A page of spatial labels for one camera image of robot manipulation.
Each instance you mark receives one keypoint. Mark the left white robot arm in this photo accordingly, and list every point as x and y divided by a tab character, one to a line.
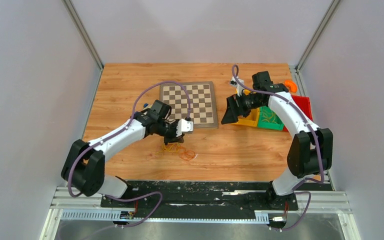
84	166

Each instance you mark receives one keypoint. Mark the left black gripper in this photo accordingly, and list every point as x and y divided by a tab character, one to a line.
173	138

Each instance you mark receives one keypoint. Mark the wooden chessboard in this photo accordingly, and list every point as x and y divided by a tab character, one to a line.
197	96

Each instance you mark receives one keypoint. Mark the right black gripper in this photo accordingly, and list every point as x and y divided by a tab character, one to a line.
234	109

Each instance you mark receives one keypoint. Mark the orange curved plastic piece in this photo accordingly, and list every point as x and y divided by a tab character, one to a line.
291	86

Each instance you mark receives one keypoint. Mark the yellow plastic bin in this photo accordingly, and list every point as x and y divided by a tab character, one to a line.
251	120

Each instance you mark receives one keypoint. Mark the red plastic bin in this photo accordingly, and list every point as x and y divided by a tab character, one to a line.
304	104

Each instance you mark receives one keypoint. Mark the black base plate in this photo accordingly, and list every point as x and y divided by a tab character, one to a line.
211	199

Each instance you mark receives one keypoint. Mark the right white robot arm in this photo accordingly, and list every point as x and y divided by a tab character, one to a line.
311	148

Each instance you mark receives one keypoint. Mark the green plastic bin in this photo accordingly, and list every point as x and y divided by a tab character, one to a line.
267	119

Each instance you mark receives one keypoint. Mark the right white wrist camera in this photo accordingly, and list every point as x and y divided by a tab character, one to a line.
236	82

